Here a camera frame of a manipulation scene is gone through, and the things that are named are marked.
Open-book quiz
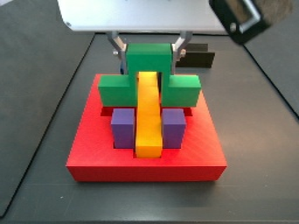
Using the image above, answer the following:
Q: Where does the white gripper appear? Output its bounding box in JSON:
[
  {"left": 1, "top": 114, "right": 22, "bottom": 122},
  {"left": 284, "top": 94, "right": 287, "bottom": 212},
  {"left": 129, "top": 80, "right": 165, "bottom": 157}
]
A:
[{"left": 57, "top": 0, "right": 225, "bottom": 74}]

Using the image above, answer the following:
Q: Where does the green arch-shaped block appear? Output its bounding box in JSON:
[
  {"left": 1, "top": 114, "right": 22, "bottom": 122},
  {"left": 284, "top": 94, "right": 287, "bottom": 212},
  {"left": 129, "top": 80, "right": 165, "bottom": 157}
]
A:
[{"left": 97, "top": 44, "right": 201, "bottom": 108}]

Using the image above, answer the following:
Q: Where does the purple arch block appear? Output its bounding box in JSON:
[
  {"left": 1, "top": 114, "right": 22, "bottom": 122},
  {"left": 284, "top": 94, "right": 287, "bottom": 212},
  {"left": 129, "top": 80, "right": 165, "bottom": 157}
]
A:
[{"left": 110, "top": 108, "right": 186, "bottom": 149}]

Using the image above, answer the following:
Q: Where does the yellow long block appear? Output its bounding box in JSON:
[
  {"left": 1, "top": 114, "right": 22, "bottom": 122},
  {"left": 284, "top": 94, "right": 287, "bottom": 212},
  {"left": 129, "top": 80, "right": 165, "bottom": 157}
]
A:
[{"left": 134, "top": 72, "right": 162, "bottom": 158}]

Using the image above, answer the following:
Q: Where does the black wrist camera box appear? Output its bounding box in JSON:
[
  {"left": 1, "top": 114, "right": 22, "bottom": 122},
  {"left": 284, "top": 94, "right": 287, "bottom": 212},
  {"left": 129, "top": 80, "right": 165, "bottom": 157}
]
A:
[{"left": 209, "top": 0, "right": 293, "bottom": 45}]

